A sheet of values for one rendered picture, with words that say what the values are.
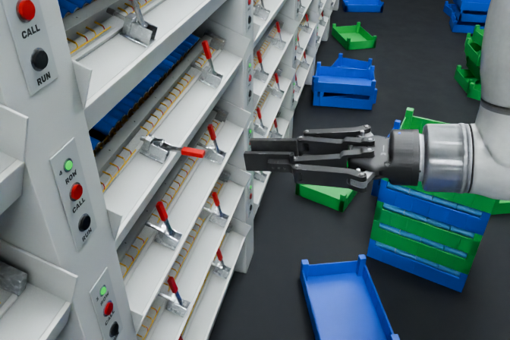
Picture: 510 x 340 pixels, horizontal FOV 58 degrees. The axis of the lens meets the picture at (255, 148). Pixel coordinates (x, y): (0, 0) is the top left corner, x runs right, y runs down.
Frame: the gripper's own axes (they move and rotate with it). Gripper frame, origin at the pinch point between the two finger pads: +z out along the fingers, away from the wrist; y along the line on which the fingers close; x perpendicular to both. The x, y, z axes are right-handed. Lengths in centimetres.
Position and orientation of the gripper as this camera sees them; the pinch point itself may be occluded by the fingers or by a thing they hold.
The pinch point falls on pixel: (270, 154)
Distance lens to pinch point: 67.2
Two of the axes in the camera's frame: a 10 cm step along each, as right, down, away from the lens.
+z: -9.6, -0.2, 2.8
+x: -1.4, -8.4, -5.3
